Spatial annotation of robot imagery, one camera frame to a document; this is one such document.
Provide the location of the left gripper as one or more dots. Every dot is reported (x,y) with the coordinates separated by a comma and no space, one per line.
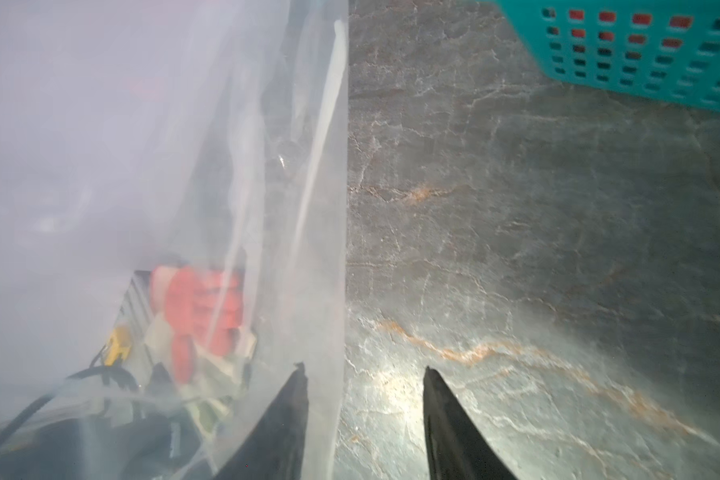
(151,445)

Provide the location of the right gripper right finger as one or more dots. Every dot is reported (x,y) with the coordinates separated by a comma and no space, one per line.
(455,448)

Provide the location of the yellow tape measure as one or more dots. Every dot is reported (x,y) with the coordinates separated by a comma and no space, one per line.
(118,346)

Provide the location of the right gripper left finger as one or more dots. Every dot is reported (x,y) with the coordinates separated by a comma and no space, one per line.
(274,449)

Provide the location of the red white work glove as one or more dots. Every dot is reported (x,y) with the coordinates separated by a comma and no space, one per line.
(198,334)

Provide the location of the teal plastic basket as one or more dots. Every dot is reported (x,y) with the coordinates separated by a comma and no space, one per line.
(662,50)

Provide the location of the clear zip top bag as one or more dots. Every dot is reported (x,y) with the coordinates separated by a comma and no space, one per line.
(208,134)

